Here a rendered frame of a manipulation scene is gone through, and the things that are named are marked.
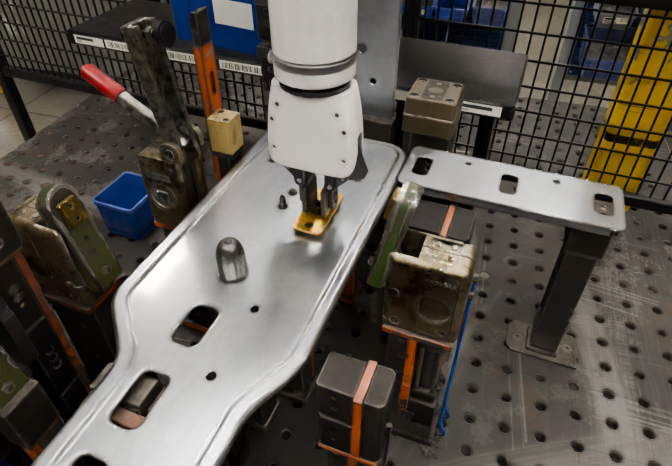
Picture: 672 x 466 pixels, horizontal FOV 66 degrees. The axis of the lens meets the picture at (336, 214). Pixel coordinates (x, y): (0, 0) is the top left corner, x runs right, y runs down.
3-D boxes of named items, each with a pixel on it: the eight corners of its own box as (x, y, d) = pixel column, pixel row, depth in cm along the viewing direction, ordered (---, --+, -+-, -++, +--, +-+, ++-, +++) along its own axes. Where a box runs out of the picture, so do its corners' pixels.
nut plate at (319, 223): (320, 236, 61) (319, 228, 61) (290, 228, 62) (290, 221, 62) (344, 195, 67) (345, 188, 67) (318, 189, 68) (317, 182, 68)
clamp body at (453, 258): (438, 465, 71) (485, 296, 49) (357, 434, 74) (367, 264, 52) (452, 408, 78) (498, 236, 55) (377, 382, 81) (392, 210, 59)
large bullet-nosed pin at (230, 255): (240, 295, 57) (233, 252, 53) (215, 287, 58) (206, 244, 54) (254, 276, 59) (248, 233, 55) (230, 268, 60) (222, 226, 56)
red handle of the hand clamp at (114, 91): (179, 150, 64) (73, 68, 63) (174, 160, 66) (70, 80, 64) (198, 134, 67) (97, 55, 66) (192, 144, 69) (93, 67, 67)
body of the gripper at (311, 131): (252, 75, 51) (263, 168, 59) (349, 92, 49) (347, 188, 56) (285, 47, 57) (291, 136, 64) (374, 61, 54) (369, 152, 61)
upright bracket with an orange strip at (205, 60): (241, 286, 96) (194, 13, 64) (235, 284, 96) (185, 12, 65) (249, 275, 98) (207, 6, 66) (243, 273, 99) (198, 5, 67)
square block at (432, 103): (428, 277, 98) (457, 105, 75) (388, 266, 100) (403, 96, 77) (438, 250, 104) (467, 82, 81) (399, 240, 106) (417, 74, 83)
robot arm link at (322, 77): (252, 57, 50) (255, 86, 52) (338, 72, 47) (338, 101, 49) (289, 28, 56) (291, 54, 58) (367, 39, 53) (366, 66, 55)
